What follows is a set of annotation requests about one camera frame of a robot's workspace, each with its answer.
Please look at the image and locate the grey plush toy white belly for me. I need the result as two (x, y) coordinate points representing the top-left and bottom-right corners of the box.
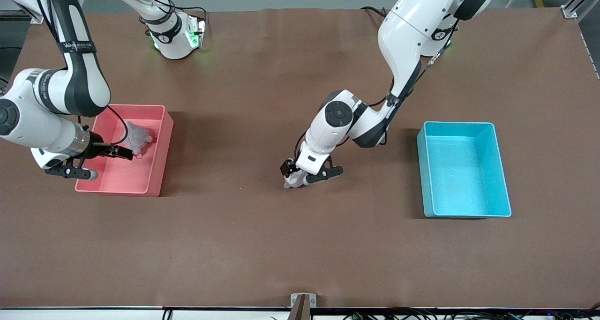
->
(283, 170), (306, 190)

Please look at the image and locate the plain grey plush toy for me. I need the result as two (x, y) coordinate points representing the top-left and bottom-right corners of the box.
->
(123, 120), (155, 159)

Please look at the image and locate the pink plastic box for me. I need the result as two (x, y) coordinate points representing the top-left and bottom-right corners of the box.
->
(75, 104), (174, 198)

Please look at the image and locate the blue plastic box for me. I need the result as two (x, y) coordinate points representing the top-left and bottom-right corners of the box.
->
(416, 121), (512, 218)

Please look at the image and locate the brown table cover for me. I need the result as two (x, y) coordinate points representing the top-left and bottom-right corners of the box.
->
(0, 6), (600, 310)

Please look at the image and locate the brown upright bar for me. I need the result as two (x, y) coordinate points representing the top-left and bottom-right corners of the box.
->
(287, 295), (311, 320)

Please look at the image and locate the grey metal bracket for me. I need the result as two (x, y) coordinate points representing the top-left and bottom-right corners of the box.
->
(290, 293), (317, 309)

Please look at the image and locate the silver base connector bracket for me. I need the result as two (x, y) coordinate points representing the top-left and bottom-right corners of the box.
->
(184, 15), (207, 50)

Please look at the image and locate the black cable bundle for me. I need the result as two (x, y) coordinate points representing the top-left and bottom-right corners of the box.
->
(342, 306), (600, 320)

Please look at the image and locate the aluminium frame post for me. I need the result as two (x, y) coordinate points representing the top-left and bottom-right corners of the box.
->
(562, 0), (600, 19)

